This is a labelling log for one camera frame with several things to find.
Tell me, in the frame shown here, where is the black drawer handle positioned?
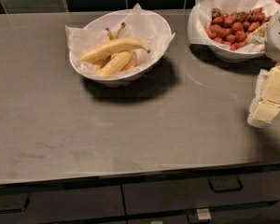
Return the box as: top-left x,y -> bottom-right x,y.
208,177 -> 243,193
0,194 -> 30,214

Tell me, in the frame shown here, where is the left black drawer handle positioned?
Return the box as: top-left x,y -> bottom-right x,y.
0,194 -> 30,214

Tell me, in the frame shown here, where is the white paper liner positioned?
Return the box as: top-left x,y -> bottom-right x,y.
65,5 -> 175,87

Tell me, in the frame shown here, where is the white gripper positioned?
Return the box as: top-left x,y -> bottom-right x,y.
247,8 -> 280,128

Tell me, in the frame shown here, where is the white bowl with bananas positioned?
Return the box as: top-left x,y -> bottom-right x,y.
65,8 -> 175,87

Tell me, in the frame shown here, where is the orange fruit under bananas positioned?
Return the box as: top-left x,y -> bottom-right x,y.
121,54 -> 136,72

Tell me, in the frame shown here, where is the dark drawer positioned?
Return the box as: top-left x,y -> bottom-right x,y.
0,186 -> 125,224
122,171 -> 280,215

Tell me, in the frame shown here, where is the right black drawer handle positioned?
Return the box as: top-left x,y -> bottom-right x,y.
208,177 -> 243,193

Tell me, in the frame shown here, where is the pile of red strawberries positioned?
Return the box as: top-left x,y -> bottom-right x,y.
204,7 -> 272,51

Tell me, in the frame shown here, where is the white paper under strawberries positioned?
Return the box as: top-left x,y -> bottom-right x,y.
188,0 -> 280,55

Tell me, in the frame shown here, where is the white bowl with strawberries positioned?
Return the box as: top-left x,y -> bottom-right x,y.
188,0 -> 280,63

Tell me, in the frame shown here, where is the left dark drawer front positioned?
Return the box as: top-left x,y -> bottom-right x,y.
0,186 -> 125,224

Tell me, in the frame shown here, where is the right dark drawer front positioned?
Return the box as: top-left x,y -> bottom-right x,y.
122,171 -> 280,215

